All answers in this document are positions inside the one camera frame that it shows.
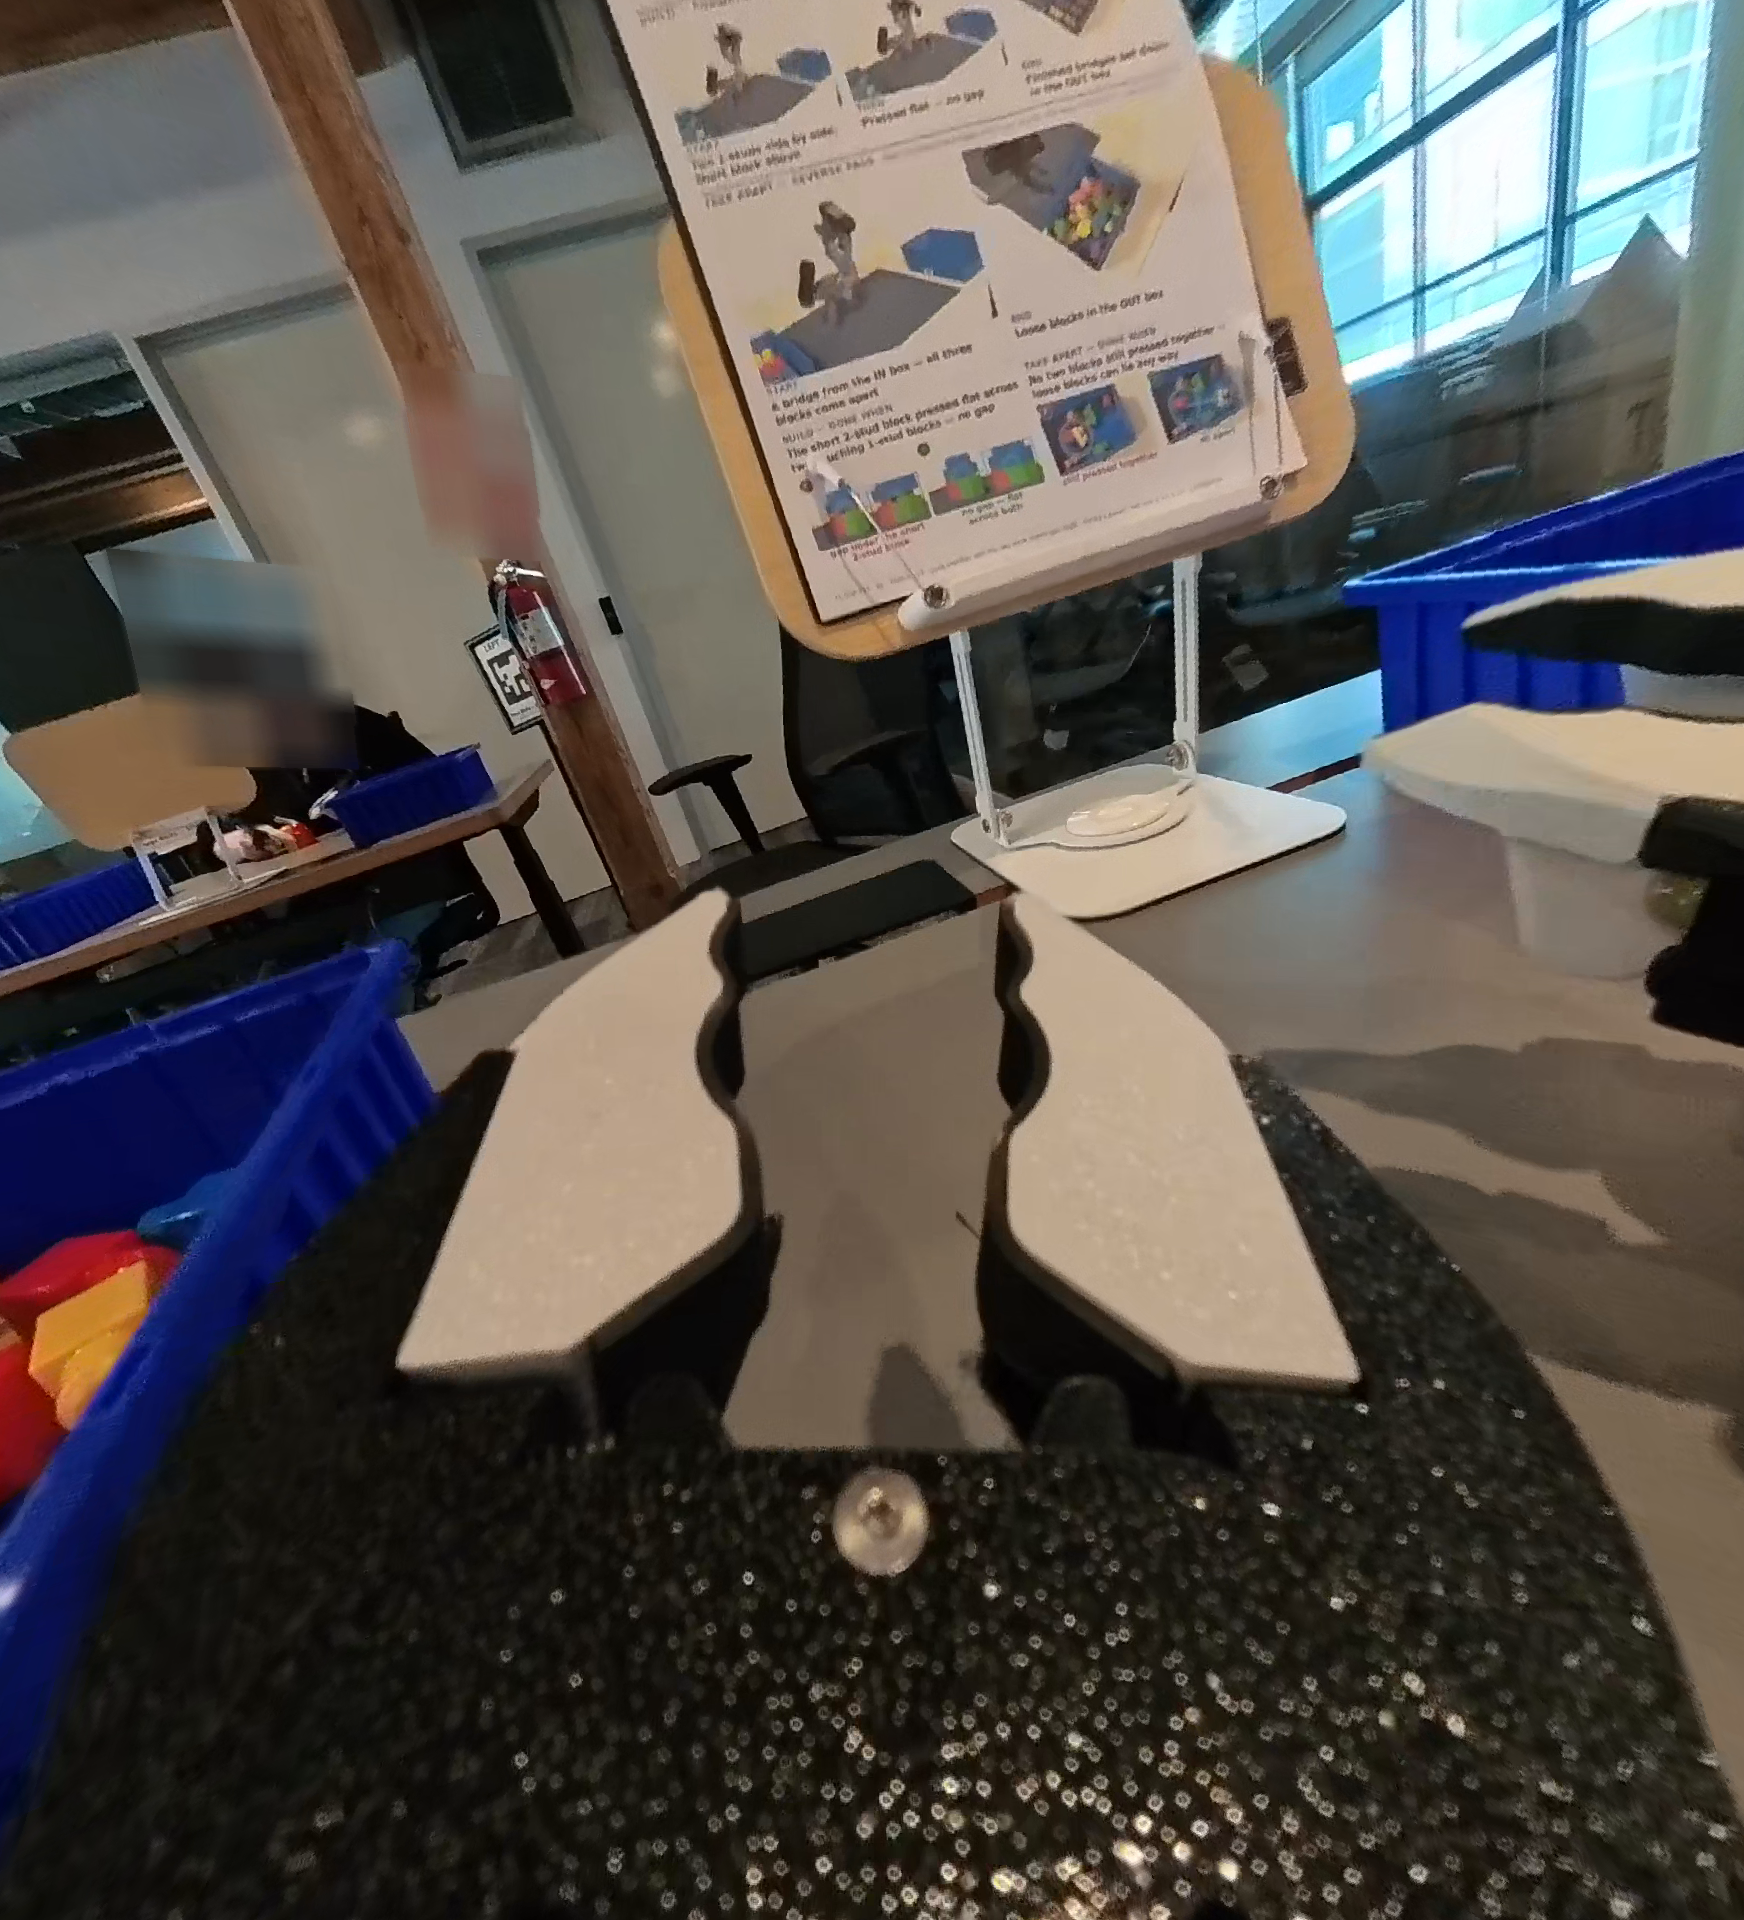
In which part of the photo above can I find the black office chair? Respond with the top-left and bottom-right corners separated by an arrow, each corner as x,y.
647,623 -> 995,977

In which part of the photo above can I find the red fire extinguisher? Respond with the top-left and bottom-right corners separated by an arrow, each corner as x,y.
488,559 -> 593,711

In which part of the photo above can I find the blue plastic bin with blocks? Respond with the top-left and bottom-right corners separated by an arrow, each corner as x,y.
0,942 -> 439,1920

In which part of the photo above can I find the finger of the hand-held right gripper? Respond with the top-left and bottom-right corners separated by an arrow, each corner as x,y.
1466,536 -> 1744,721
1365,705 -> 1744,981

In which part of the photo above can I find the wooden support post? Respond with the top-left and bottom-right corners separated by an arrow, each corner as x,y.
222,0 -> 685,931

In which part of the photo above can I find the black and white marker sign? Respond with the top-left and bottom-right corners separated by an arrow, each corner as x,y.
464,626 -> 545,733

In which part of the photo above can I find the dark hanging panel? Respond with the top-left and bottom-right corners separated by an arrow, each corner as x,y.
0,542 -> 144,724

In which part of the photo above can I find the long blue desk bin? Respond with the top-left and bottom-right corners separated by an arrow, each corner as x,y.
0,862 -> 162,993

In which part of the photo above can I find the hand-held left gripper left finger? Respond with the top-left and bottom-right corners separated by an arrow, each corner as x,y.
397,885 -> 783,1398

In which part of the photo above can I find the small wooden board on stand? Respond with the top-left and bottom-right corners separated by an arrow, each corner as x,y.
4,719 -> 265,905

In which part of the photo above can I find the small blue desk bin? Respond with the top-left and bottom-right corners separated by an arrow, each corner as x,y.
319,745 -> 497,845

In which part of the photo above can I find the white board stand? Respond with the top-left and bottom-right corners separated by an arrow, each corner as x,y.
895,554 -> 1348,919

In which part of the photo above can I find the metal air vent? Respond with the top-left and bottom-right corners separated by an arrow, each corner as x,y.
400,0 -> 582,159

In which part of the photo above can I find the brown office desk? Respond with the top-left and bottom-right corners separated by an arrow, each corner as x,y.
0,758 -> 590,1037

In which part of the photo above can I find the large paned window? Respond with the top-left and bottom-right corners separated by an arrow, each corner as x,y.
1187,0 -> 1744,392

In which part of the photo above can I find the rounded wooden display board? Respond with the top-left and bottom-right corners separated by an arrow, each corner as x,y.
657,60 -> 1357,668

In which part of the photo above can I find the printed instruction sheet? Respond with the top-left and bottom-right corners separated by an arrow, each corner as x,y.
605,0 -> 1313,628

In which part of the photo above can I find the empty blue plastic bin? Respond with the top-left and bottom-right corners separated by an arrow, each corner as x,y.
1345,437 -> 1744,737

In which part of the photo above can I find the cardboard box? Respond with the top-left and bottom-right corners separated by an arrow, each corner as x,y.
1353,216 -> 1744,497

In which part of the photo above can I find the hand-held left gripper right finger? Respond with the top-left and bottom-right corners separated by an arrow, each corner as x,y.
974,894 -> 1362,1394

